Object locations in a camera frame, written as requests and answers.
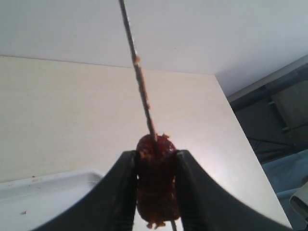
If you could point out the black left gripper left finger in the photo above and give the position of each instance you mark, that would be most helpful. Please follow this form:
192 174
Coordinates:
109 206

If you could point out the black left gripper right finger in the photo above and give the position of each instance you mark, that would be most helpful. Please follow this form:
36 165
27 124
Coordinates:
206 206

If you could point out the dark red dried fruit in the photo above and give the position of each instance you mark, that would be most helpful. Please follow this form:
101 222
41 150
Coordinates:
156 194

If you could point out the thin metal skewer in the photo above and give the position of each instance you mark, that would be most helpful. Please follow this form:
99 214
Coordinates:
141 83

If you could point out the white rectangular plastic tray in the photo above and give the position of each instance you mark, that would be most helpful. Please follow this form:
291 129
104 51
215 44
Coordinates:
28 203

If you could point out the dark metal frame background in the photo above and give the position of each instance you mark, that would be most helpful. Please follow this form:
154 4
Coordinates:
273 112

